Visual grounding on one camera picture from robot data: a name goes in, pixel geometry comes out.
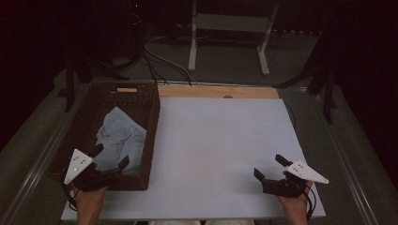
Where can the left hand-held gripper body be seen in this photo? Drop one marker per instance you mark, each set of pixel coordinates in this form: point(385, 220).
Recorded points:
point(78, 164)

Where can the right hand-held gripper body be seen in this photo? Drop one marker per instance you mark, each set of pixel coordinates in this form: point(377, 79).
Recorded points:
point(303, 172)

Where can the light blue shirt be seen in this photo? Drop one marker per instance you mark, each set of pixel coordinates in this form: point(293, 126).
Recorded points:
point(120, 137)

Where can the brown wicker basket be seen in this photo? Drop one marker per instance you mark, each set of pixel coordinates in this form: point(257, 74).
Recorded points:
point(125, 97)

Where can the person's right hand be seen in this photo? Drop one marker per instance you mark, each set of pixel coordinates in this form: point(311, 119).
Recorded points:
point(297, 205)

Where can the person's left hand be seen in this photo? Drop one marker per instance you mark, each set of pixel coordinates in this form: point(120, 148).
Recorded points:
point(90, 201)

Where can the white table board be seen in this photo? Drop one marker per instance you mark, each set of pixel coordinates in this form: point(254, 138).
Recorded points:
point(219, 140)

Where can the black tripod stand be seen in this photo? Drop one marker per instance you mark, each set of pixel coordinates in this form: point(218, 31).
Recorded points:
point(328, 93)
point(69, 87)

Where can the dark equipment with red light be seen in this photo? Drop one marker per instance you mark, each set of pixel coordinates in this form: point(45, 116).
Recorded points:
point(136, 18)

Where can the white metal stand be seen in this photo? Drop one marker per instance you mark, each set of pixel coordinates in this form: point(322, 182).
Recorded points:
point(233, 23)

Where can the metal floor rail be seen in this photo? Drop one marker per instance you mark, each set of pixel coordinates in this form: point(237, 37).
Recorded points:
point(34, 175)
point(250, 85)
point(348, 170)

